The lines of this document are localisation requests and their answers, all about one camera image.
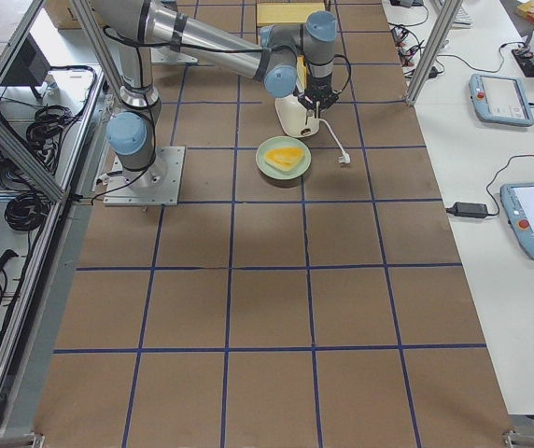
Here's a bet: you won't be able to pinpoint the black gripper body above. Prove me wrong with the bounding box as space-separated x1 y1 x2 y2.
297 84 339 112

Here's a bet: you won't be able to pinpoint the white two-slot toaster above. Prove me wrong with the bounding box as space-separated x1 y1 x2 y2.
274 95 320 138

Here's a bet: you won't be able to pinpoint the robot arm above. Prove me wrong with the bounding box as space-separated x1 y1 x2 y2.
93 1 339 187

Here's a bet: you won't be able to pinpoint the light green plate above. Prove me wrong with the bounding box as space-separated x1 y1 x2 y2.
256 136 311 180

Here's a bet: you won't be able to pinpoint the triangular toast on plate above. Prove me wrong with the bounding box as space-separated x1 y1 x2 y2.
264 147 304 172

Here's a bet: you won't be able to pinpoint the far teach pendant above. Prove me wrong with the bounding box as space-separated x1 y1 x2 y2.
469 74 534 127

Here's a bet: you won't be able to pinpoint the black power adapter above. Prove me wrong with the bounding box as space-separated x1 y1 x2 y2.
445 202 489 219

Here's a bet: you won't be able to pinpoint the white toaster power cable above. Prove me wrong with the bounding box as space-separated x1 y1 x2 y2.
318 119 354 167

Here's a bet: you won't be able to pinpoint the wooden rack with wire basket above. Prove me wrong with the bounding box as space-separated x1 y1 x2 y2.
253 7 337 98

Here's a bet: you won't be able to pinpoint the aluminium frame post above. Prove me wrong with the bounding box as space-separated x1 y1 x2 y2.
405 0 462 105

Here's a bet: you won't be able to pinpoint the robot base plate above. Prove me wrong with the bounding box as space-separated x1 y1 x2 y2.
103 147 186 206

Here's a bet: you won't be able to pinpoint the coiled black cables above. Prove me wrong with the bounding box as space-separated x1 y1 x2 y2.
4 191 49 233

